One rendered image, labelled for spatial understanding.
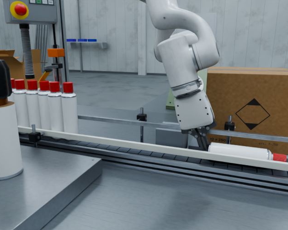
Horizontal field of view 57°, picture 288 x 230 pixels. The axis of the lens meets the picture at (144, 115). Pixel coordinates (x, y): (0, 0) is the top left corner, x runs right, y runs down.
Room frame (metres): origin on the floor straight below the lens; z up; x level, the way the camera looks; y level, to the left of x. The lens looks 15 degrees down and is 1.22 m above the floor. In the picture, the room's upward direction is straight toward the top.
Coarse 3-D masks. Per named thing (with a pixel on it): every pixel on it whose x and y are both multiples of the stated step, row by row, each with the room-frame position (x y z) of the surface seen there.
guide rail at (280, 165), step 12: (24, 132) 0.93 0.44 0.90; (48, 132) 0.89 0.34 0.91; (60, 132) 0.87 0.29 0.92; (108, 144) 0.81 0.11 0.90; (120, 144) 0.79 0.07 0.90; (132, 144) 0.78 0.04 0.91; (144, 144) 0.76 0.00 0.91; (192, 156) 0.71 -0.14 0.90; (204, 156) 0.70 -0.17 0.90; (216, 156) 0.69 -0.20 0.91; (228, 156) 0.68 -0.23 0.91; (240, 156) 0.68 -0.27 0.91; (276, 168) 0.64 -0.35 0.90
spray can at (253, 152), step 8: (216, 144) 0.72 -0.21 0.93; (224, 144) 0.72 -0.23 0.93; (216, 152) 0.71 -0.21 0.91; (224, 152) 0.70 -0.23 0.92; (232, 152) 0.69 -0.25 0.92; (240, 152) 0.69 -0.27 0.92; (248, 152) 0.68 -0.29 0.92; (256, 152) 0.68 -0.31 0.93; (264, 152) 0.67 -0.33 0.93; (272, 160) 0.66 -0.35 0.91; (280, 160) 0.66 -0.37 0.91
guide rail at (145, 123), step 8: (96, 120) 0.90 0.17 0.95; (104, 120) 0.89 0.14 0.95; (112, 120) 0.88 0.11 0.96; (120, 120) 0.87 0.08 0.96; (128, 120) 0.86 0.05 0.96; (136, 120) 0.86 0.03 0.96; (168, 128) 0.81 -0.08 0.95; (176, 128) 0.80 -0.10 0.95; (200, 128) 0.78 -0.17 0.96; (240, 136) 0.74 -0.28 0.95; (248, 136) 0.73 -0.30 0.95; (256, 136) 0.72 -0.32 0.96; (264, 136) 0.71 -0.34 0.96; (272, 136) 0.71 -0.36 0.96; (280, 136) 0.70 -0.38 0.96
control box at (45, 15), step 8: (8, 0) 0.97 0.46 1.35; (16, 0) 0.98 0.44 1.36; (24, 0) 1.00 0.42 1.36; (8, 8) 0.97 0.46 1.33; (32, 8) 1.01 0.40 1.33; (40, 8) 1.03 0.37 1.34; (48, 8) 1.04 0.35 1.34; (8, 16) 0.98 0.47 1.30; (16, 16) 0.98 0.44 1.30; (24, 16) 0.99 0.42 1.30; (32, 16) 1.01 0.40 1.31; (40, 16) 1.03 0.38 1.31; (48, 16) 1.04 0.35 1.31; (56, 16) 1.06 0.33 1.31; (32, 24) 1.09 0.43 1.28; (40, 24) 1.09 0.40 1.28; (48, 24) 1.09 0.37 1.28
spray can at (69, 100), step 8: (64, 88) 0.89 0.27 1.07; (72, 88) 0.90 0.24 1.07; (64, 96) 0.88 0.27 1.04; (72, 96) 0.89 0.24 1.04; (64, 104) 0.88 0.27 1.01; (72, 104) 0.89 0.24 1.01; (64, 112) 0.88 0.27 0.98; (72, 112) 0.89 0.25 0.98; (64, 120) 0.89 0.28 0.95; (72, 120) 0.89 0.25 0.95; (64, 128) 0.89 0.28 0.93; (72, 128) 0.88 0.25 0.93
